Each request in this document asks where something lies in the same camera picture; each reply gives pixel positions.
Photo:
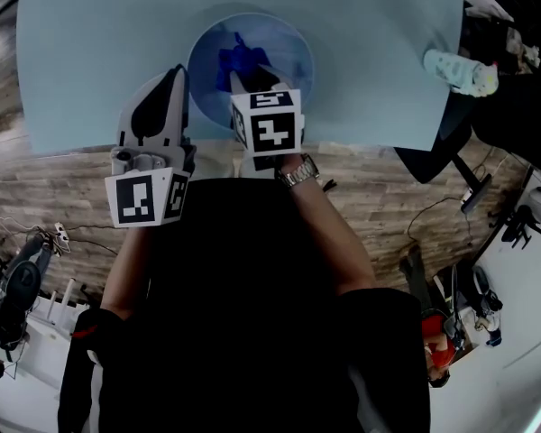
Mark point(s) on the white power strip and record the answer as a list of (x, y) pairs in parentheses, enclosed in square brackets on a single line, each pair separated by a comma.
[(61, 237)]

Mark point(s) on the person's left forearm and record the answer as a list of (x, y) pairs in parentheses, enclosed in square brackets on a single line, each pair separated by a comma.
[(126, 269)]

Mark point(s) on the silver wristwatch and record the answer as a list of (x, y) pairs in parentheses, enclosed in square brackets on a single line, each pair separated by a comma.
[(299, 172)]

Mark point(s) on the person's right forearm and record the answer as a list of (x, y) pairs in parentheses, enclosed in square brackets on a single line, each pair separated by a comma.
[(338, 237)]

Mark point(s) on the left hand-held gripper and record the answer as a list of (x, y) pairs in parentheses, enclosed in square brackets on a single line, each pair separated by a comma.
[(135, 196)]

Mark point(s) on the blue cloth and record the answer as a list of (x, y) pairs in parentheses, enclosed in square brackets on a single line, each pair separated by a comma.
[(234, 61)]

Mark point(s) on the big light blue plate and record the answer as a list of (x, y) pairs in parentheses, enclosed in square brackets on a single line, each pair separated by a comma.
[(207, 88)]

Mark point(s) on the person's black clothing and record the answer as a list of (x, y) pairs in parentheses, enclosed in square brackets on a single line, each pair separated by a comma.
[(252, 309)]

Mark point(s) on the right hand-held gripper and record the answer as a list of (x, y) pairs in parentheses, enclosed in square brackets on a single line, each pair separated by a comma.
[(270, 129)]

